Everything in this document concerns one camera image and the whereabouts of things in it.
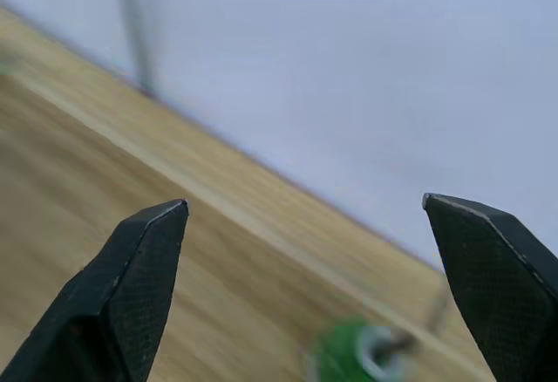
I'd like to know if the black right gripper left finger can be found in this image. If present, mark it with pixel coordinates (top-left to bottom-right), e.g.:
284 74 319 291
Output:
0 198 190 382

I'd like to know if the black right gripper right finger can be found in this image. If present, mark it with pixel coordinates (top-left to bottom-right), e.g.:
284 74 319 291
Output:
421 192 558 382

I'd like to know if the green mosquito repellent heater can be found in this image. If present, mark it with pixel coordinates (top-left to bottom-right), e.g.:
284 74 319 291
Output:
306 317 413 382

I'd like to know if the grey vertical pole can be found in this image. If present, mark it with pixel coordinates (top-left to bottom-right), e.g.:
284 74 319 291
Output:
85 0 169 95

